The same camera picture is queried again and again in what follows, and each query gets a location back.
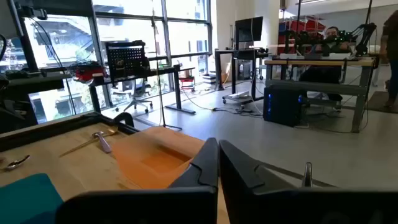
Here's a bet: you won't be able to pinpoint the black monitor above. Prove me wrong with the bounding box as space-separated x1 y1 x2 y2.
234 16 264 44

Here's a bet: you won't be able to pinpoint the black computer tower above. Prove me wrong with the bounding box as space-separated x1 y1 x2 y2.
262 85 308 128

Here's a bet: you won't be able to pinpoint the thin metal stand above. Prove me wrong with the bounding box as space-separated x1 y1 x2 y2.
150 8 183 132

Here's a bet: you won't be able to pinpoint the person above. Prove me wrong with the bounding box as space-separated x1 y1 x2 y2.
298 26 354 103
379 9 398 110

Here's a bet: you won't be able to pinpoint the large window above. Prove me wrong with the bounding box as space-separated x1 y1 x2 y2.
0 0 214 125

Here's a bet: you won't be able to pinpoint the red object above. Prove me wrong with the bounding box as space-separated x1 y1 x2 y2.
72 61 107 85

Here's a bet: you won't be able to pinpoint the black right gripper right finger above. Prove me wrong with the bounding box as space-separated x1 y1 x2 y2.
219 139 398 224

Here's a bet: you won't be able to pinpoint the black clamp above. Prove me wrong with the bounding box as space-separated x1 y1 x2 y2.
113 111 136 129

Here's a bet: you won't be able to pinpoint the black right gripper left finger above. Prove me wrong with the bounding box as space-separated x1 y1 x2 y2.
55 138 219 224

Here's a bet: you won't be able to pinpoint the orange tray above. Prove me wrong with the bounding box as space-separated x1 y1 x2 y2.
111 125 206 191

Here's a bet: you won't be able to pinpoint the black frame post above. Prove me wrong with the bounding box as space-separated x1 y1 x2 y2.
6 0 40 73

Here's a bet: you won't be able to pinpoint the floor power cable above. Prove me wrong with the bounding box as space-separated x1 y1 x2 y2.
181 88 264 118

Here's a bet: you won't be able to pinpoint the small silver spoon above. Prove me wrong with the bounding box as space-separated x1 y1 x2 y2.
2 154 31 172

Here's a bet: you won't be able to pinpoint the black table frame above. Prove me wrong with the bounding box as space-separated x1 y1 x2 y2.
0 111 140 153

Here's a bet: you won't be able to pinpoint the silver thick-handled spoon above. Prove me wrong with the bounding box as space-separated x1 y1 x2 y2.
91 131 113 154

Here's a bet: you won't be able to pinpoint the gold knife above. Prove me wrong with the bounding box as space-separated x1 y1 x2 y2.
58 128 119 158

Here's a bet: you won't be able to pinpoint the black standing desk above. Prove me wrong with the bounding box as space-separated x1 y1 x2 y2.
214 47 272 105

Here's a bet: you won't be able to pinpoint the silver cutlery handle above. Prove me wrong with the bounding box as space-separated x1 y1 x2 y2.
301 161 313 189

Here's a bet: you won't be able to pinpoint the teal mat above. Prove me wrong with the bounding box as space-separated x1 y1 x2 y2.
0 172 65 224

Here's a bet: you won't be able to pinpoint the grey wood-topped workbench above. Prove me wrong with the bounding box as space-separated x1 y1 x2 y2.
263 55 377 134

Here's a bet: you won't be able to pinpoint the black robot arms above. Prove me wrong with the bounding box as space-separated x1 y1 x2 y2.
282 21 377 57

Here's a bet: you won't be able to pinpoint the grey office chair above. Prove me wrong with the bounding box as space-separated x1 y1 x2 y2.
114 77 154 114

